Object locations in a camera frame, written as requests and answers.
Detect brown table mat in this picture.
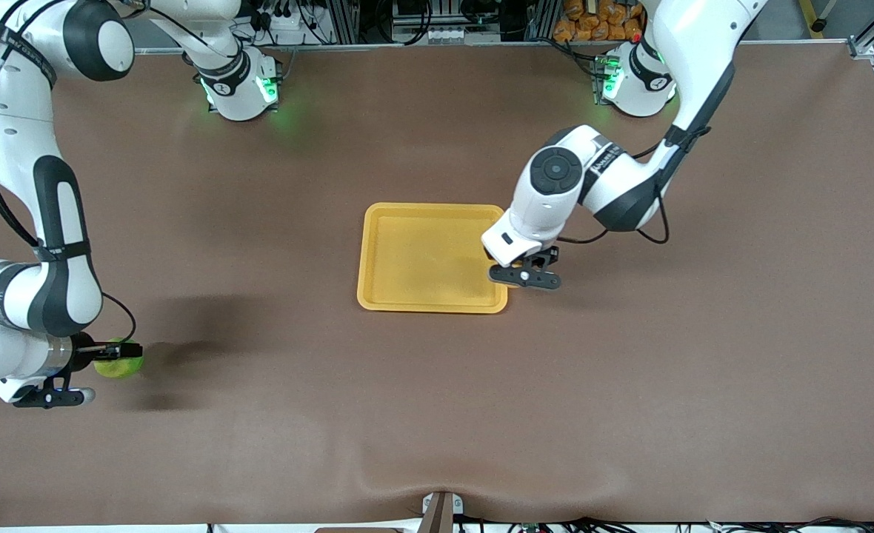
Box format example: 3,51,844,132
0,44,874,528

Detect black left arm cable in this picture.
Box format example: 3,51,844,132
556,126,712,246

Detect white power strip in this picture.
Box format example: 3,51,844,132
256,11,312,45

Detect orange snack packages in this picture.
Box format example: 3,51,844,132
552,0,647,42

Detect metal table clamp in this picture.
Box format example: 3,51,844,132
420,491,464,533

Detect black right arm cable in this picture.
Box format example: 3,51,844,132
0,0,138,349

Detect background electronics box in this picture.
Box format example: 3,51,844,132
393,0,504,44

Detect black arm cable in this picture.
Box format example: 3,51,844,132
556,126,712,246
0,0,138,349

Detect yellow plastic tray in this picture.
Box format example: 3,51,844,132
356,202,509,315

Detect green apple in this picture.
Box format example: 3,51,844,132
93,338,144,380

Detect silver table edge rail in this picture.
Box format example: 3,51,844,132
133,41,853,56

